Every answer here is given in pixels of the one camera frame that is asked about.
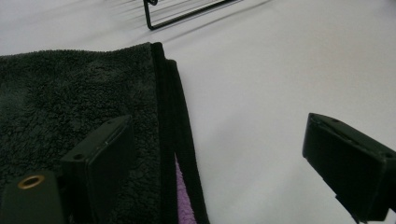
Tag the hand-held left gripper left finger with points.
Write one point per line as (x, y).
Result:
(99, 168)

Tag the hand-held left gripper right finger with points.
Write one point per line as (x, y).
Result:
(348, 168)

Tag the dark grey towel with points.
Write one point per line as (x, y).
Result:
(77, 93)

